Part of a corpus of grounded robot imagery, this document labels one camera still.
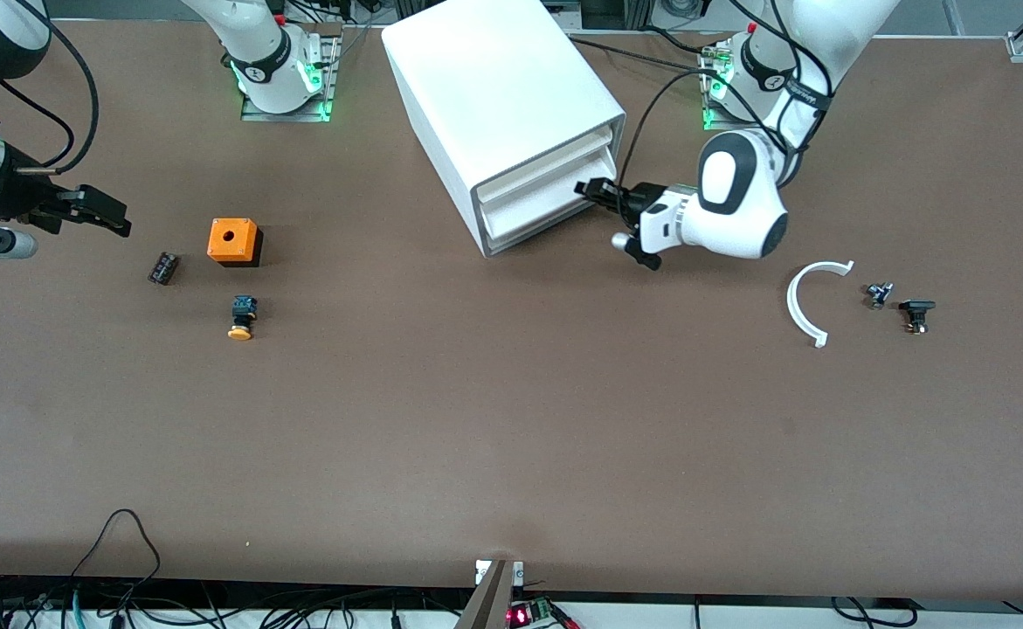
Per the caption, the white drawer cabinet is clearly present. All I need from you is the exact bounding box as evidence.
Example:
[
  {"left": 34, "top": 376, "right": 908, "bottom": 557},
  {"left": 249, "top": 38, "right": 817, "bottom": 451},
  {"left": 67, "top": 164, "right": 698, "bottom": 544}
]
[{"left": 380, "top": 0, "right": 627, "bottom": 259}]

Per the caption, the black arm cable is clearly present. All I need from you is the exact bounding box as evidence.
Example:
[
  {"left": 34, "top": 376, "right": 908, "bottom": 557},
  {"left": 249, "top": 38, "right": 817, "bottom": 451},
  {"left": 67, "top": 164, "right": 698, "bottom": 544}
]
[
  {"left": 616, "top": 0, "right": 837, "bottom": 211},
  {"left": 17, "top": 13, "right": 100, "bottom": 171}
]

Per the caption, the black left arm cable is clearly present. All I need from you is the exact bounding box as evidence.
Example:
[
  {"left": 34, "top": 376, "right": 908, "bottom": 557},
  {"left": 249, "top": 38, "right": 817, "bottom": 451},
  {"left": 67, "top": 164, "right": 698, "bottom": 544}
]
[{"left": 616, "top": 0, "right": 837, "bottom": 211}]

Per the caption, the black coiled cable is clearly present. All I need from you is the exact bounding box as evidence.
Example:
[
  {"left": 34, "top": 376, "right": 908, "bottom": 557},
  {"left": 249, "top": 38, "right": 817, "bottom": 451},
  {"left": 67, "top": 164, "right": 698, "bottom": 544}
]
[{"left": 830, "top": 597, "right": 918, "bottom": 628}]

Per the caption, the orange button enclosure box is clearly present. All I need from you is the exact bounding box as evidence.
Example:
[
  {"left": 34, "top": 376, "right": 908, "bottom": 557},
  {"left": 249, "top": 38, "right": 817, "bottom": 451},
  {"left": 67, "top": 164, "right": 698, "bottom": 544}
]
[{"left": 207, "top": 218, "right": 265, "bottom": 267}]

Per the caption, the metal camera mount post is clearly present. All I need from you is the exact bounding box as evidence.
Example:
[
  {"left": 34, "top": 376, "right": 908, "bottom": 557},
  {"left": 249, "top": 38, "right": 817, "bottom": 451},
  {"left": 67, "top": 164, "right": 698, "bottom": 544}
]
[{"left": 454, "top": 559, "right": 525, "bottom": 629}]

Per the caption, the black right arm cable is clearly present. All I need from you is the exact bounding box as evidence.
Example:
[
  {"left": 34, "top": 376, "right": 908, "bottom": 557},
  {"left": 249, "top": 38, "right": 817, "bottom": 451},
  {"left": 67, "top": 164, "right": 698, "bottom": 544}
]
[{"left": 17, "top": 13, "right": 100, "bottom": 171}]

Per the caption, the circuit board with red LED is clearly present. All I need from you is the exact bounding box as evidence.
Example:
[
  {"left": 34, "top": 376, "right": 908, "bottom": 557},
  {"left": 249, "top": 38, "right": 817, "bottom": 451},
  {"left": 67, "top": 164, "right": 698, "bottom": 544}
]
[{"left": 507, "top": 598, "right": 582, "bottom": 629}]

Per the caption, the black flat-head switch component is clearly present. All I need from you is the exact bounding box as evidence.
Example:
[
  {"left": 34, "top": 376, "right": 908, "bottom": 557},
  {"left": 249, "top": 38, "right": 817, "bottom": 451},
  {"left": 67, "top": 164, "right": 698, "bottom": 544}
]
[{"left": 899, "top": 299, "right": 937, "bottom": 335}]

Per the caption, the black cable across table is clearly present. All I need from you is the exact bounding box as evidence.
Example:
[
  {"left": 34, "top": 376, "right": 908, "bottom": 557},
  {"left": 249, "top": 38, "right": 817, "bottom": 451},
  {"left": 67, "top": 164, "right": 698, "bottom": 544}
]
[{"left": 566, "top": 33, "right": 713, "bottom": 76}]

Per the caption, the white plastic half ring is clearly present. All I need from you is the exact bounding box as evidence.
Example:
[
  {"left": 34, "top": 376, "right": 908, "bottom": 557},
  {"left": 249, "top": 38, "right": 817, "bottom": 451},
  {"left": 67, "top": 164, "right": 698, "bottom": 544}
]
[{"left": 786, "top": 259, "right": 855, "bottom": 349}]

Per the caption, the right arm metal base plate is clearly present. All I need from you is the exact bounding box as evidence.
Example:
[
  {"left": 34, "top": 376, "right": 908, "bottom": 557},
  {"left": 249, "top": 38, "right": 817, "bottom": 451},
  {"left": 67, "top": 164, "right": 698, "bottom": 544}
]
[{"left": 240, "top": 24, "right": 342, "bottom": 123}]

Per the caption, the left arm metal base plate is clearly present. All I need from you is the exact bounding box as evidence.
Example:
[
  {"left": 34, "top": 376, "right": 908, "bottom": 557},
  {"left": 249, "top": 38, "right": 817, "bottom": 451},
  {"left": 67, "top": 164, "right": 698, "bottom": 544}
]
[{"left": 699, "top": 39, "right": 761, "bottom": 132}]

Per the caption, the white plastic drawer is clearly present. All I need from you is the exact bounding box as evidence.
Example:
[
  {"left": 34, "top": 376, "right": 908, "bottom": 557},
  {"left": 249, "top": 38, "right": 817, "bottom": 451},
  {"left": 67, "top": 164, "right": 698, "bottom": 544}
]
[
  {"left": 474, "top": 125, "right": 615, "bottom": 206},
  {"left": 480, "top": 149, "right": 614, "bottom": 230},
  {"left": 485, "top": 185, "right": 601, "bottom": 251}
]

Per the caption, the yellow push button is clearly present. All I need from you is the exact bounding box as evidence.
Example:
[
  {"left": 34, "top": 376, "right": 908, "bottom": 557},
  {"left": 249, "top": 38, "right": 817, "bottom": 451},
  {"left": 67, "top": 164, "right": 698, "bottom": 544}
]
[{"left": 228, "top": 296, "right": 260, "bottom": 342}]

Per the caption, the black looped cable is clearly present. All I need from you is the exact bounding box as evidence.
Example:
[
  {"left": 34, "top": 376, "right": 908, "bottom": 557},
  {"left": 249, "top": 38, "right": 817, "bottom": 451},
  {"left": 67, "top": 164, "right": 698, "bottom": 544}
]
[{"left": 70, "top": 509, "right": 162, "bottom": 584}]

